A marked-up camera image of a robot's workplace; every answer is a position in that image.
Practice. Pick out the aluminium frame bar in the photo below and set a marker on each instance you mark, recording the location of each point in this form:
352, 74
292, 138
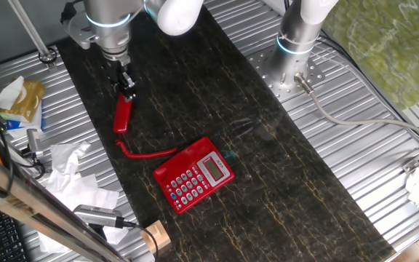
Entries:
31, 205

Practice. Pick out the metal stand pole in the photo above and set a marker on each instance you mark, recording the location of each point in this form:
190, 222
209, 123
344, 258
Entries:
31, 32

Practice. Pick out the small silver camera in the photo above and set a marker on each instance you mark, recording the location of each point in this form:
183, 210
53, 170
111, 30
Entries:
34, 142

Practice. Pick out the red telephone handset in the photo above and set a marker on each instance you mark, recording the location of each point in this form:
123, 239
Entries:
122, 114

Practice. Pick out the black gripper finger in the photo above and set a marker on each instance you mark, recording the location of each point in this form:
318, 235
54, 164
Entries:
128, 82
116, 90

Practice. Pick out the crumpled white tissue paper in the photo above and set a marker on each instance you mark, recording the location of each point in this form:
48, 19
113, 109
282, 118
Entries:
75, 189

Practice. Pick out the perforated metal robot base plate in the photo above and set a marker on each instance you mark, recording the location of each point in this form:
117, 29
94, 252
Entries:
264, 72

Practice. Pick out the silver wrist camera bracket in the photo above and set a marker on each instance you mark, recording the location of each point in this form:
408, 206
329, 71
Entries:
78, 31

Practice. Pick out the small wooden block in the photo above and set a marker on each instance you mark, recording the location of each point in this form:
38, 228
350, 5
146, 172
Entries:
156, 234

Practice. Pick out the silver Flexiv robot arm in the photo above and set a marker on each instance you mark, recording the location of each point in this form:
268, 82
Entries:
107, 22

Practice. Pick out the golden tissue box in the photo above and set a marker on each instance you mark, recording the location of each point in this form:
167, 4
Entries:
27, 100

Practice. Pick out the red telephone base with keypad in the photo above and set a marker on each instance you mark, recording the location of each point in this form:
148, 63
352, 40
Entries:
191, 176

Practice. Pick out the blue and white box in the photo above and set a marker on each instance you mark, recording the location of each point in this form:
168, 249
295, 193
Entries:
24, 125

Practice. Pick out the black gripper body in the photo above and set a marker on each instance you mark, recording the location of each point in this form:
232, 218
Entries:
115, 72

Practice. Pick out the dark marble pattern mat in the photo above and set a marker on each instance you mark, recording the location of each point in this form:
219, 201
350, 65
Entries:
267, 182

